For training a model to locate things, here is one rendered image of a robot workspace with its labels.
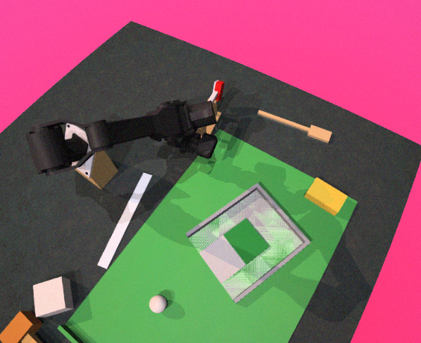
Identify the white flat bar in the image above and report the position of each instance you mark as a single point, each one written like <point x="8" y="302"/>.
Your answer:
<point x="124" y="221"/>

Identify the white golf ball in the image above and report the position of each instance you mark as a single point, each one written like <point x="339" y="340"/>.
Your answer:
<point x="158" y="304"/>

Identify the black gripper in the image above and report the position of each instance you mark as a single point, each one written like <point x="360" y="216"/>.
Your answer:
<point x="206" y="144"/>

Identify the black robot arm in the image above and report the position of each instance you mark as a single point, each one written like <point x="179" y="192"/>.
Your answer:
<point x="52" y="154"/>

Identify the pale pink cube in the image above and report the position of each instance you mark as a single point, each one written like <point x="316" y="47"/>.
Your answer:
<point x="52" y="297"/>

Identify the green mat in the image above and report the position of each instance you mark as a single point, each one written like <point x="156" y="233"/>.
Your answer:
<point x="161" y="260"/>

